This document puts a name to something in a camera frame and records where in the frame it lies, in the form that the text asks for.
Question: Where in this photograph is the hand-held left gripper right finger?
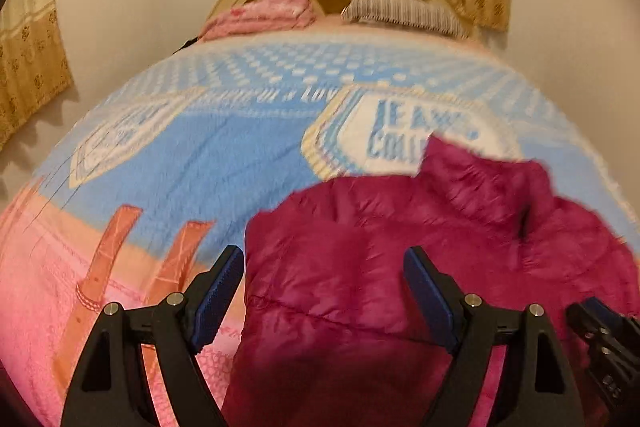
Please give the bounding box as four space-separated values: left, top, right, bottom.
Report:
404 247 583 427

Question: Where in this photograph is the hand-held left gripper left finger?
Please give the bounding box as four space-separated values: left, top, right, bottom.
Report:
61 245 245 427

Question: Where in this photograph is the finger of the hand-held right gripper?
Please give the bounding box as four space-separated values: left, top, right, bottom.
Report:
566 298 640 414

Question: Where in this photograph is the magenta puffer jacket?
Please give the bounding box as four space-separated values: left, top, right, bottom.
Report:
227 132 640 427

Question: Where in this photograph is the pink and blue printed blanket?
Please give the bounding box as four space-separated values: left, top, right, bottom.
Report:
0 29 640 427

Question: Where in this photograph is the pink pillow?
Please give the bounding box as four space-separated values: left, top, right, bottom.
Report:
197 0 316 42

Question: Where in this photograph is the striped pillow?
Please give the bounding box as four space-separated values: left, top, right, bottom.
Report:
342 0 463 38

